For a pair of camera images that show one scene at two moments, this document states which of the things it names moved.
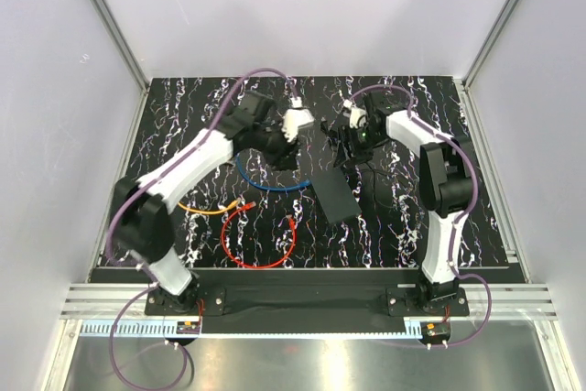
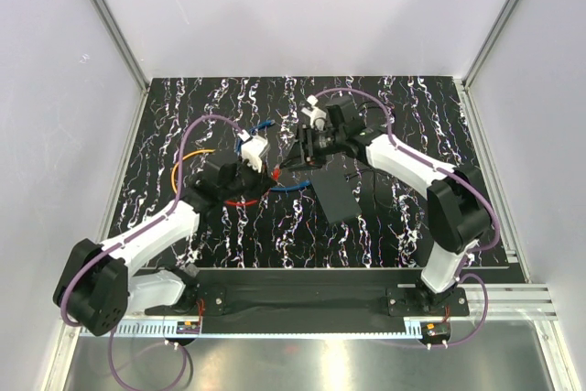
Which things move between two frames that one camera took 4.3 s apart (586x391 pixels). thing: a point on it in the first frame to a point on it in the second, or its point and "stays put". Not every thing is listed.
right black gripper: [345, 135] to [301, 155]
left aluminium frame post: [110, 19] stays put
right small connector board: [436, 331] stays put
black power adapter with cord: [335, 194] to [345, 111]
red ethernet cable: [248, 206] to [276, 175]
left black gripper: [284, 158] to [261, 180]
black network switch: [334, 194] stays put
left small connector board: [188, 327] stays put
